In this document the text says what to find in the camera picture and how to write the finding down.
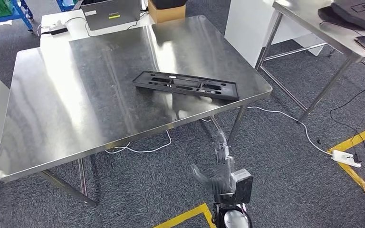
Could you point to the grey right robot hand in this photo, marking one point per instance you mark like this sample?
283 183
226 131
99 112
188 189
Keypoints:
221 184

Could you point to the black plastic panel part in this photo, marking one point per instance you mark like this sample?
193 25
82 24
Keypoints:
185 85

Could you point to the stainless steel workbench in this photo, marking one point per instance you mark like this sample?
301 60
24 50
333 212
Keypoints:
91 100

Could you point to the yellow floor tape square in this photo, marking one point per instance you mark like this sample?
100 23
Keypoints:
185 217
352 142

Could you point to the white power adapter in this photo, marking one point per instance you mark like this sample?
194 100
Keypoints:
344 157

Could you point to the white cabinet panel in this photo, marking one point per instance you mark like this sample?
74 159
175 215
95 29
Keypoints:
245 28

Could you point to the cardboard box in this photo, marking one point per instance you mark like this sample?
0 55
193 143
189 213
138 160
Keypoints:
166 14

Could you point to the black item in box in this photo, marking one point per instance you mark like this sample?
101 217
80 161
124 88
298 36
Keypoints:
170 3

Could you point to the steel side table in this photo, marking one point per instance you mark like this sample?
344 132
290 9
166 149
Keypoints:
311 19

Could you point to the grey laptop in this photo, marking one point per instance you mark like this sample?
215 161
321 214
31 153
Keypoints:
113 15

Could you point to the black flat device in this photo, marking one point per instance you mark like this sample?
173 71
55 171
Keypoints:
58 31

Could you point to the white charger block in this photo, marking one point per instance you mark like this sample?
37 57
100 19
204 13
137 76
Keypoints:
56 25

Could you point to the blue wheeled cart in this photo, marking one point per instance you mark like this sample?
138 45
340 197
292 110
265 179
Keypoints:
66 3
20 11

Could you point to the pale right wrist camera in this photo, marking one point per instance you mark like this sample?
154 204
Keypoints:
242 185

